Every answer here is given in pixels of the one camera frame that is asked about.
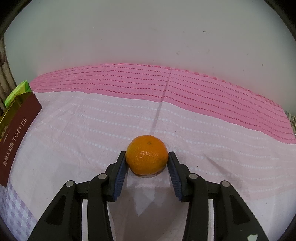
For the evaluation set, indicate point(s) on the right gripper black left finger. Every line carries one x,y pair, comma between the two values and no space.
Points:
62,219

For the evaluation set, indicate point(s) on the green tissue pack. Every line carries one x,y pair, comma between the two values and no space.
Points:
22,88

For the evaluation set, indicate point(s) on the pink purple checked tablecloth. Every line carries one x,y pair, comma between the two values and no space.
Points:
90,114

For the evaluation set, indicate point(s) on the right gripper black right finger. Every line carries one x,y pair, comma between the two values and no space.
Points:
233,219

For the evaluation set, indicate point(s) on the red gold toffee tin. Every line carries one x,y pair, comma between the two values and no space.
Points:
15,123

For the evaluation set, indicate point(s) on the orange tangerine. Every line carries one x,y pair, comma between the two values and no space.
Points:
146,155

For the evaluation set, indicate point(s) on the beige patterned curtain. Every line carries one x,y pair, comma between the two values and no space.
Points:
7,82

